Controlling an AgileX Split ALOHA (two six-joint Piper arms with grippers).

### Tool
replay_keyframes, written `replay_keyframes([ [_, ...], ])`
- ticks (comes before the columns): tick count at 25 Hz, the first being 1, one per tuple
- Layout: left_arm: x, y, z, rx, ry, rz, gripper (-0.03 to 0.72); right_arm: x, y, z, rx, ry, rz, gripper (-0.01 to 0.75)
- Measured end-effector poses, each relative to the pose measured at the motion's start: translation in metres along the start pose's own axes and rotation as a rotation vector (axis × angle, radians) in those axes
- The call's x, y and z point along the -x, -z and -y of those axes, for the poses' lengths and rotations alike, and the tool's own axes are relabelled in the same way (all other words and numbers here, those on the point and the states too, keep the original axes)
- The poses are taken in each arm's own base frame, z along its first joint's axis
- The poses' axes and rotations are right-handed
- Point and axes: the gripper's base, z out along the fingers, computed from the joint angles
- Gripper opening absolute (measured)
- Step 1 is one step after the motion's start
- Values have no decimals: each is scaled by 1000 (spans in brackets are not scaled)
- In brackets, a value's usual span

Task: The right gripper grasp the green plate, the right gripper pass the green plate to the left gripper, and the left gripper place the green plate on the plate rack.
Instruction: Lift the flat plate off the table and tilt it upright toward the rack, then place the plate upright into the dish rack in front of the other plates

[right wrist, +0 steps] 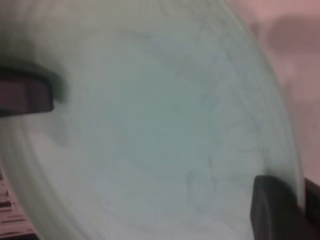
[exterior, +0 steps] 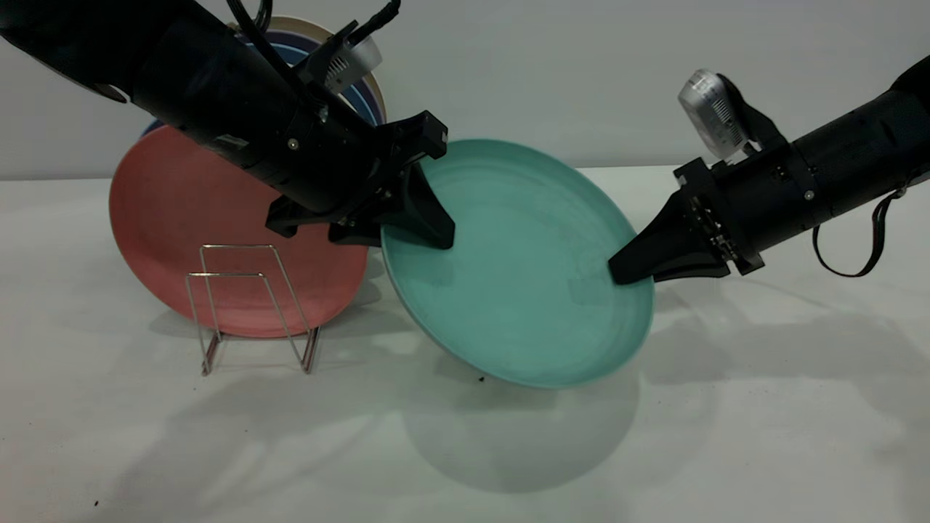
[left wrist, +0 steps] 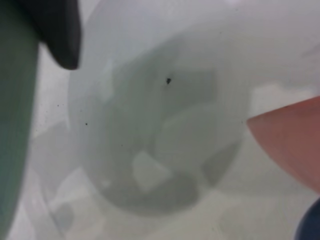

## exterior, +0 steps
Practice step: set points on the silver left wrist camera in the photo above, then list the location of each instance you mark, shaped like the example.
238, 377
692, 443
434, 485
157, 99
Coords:
360, 58

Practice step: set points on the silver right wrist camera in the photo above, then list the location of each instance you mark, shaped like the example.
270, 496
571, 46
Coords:
708, 109

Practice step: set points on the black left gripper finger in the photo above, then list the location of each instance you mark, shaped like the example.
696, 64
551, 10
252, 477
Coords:
356, 234
425, 221

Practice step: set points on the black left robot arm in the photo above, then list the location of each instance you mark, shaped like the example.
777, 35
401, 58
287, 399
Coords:
203, 87

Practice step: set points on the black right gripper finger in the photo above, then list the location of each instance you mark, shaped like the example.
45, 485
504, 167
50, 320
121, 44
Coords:
668, 250
697, 274

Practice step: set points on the green plate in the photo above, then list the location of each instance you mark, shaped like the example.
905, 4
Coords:
523, 290

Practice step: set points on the dark purple plate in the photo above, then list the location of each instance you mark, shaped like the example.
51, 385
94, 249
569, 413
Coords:
309, 40

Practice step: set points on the teal blue plate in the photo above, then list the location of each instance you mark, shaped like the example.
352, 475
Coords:
363, 105

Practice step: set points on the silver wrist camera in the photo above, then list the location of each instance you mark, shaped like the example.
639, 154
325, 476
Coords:
708, 109
360, 58

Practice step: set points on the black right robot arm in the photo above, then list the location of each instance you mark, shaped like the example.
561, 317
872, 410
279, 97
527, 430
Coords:
857, 156

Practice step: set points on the red plate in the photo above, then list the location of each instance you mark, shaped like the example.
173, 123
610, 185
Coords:
167, 218

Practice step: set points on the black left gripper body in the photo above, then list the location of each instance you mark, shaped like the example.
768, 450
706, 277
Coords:
414, 138

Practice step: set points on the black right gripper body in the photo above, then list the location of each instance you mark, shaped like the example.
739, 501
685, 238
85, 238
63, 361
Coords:
719, 218

